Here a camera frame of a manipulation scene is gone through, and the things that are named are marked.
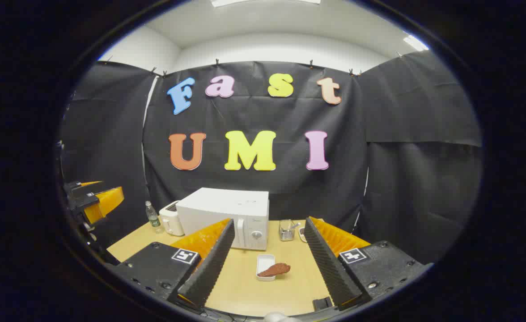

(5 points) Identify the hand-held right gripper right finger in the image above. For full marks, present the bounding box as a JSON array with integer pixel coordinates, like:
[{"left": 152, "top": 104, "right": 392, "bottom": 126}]
[{"left": 304, "top": 216, "right": 434, "bottom": 311}]

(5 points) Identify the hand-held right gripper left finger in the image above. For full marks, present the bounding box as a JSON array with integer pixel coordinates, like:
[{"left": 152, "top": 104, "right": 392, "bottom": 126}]
[{"left": 110, "top": 218, "right": 236, "bottom": 309}]

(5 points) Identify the brown meat piece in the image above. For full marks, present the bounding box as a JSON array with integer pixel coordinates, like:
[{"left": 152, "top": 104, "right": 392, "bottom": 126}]
[{"left": 257, "top": 263, "right": 291, "bottom": 278}]

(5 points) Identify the white microwave oven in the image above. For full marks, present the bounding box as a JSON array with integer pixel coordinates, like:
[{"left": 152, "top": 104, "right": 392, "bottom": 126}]
[{"left": 176, "top": 187, "right": 270, "bottom": 251}]

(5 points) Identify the clear plastic water bottle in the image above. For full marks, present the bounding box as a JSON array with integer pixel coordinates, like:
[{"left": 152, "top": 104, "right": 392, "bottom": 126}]
[{"left": 145, "top": 201, "right": 163, "bottom": 234}]

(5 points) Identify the white rectangular dish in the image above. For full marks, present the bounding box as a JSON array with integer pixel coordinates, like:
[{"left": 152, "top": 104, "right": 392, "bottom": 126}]
[{"left": 256, "top": 254, "right": 276, "bottom": 282}]

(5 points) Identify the metal mesh utensil holder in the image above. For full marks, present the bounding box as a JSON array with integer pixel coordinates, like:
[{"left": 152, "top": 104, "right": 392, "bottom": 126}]
[{"left": 279, "top": 220, "right": 296, "bottom": 242}]

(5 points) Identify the white toaster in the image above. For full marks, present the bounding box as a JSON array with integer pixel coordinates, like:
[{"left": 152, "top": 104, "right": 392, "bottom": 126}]
[{"left": 159, "top": 201, "right": 185, "bottom": 237}]

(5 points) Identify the black backdrop cloth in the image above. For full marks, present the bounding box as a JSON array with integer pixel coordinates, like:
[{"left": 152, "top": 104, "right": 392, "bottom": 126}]
[{"left": 59, "top": 50, "right": 484, "bottom": 264}]

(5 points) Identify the ceiling light panel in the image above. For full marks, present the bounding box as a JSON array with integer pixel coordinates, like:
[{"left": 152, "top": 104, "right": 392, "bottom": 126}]
[
  {"left": 210, "top": 0, "right": 322, "bottom": 8},
  {"left": 403, "top": 35, "right": 430, "bottom": 52}
]

